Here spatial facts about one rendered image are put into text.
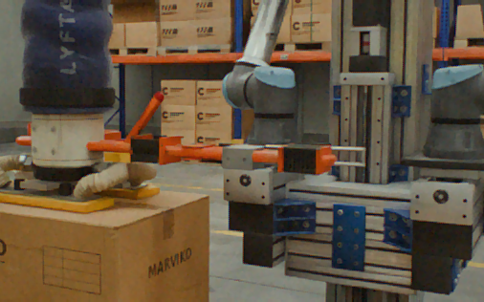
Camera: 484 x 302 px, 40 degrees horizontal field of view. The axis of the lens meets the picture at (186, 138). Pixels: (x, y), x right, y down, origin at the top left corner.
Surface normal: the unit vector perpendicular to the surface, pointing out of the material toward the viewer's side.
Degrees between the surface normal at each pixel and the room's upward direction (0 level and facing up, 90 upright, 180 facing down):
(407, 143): 90
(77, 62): 75
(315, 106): 90
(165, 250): 90
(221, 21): 92
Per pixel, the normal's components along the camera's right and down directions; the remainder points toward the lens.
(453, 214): -0.50, 0.07
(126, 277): 0.88, 0.04
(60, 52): 0.09, -0.19
